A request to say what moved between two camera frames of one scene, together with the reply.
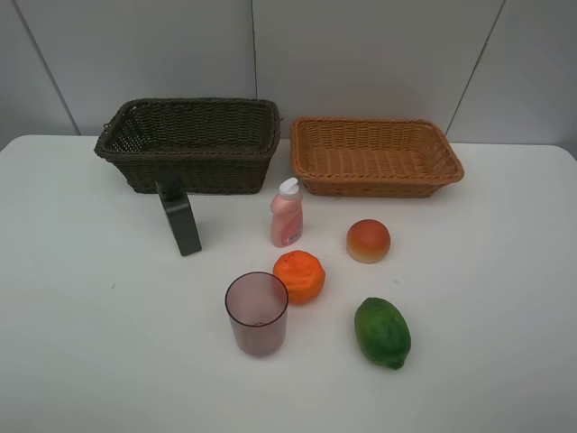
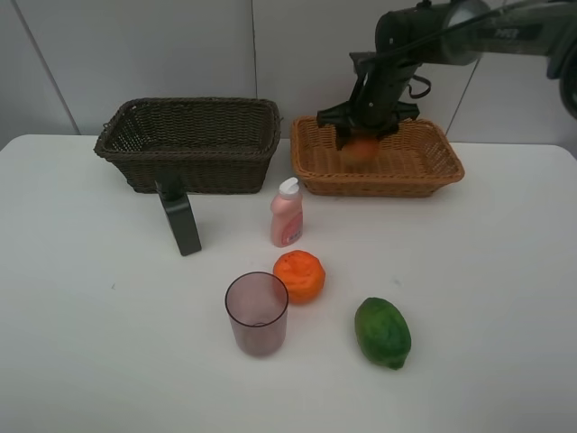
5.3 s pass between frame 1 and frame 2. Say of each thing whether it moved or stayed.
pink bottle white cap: stayed
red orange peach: moved
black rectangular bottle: stayed
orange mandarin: stayed
